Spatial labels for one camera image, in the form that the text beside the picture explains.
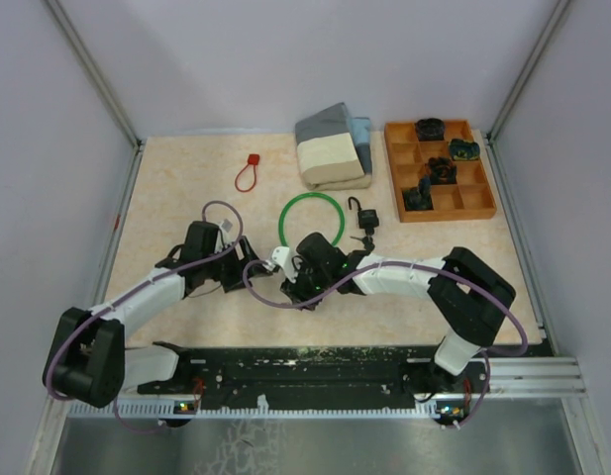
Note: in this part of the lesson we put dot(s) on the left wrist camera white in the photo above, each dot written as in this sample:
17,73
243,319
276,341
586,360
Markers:
226,226

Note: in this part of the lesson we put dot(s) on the wooden compartment tray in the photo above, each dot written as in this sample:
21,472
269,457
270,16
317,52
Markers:
470,198

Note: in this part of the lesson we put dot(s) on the black-headed key bunch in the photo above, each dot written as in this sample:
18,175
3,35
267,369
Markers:
367,240

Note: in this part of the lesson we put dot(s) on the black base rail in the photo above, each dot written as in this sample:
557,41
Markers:
314,377

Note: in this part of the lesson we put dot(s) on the green cable lock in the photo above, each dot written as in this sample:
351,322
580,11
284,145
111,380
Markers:
319,211

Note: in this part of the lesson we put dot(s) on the aluminium frame post right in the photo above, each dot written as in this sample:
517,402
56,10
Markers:
550,30

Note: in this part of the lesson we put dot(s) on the dark rolled item top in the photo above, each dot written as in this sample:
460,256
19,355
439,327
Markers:
430,130

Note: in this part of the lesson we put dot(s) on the red cable seal lock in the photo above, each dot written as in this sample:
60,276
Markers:
246,179

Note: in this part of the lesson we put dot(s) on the black Kaijing padlock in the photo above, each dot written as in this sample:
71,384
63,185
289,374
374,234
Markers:
367,219

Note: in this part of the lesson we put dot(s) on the aluminium frame post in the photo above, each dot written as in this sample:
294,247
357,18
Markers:
93,72
550,30

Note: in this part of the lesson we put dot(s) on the dark rolled item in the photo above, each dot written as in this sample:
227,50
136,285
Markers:
418,198
442,171
430,130
461,150

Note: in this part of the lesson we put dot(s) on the folded grey beige cloth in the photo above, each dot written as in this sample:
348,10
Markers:
334,150

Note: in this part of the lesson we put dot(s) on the dark rolled item middle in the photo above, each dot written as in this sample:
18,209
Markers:
442,171

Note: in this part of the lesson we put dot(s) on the dark rolled item right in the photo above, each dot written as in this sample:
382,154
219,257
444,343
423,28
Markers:
461,150

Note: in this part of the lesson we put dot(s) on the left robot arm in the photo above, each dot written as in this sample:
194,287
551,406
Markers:
89,360

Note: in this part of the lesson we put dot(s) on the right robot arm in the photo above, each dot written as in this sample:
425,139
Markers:
471,296

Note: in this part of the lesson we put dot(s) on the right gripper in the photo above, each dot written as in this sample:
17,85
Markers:
297,293

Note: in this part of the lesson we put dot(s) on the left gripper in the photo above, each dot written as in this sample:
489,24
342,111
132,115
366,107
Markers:
234,282

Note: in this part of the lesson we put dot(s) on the aluminium frame post left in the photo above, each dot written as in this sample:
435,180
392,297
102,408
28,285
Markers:
93,72

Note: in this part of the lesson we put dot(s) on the dark rolled item lower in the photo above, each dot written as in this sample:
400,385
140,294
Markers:
418,198

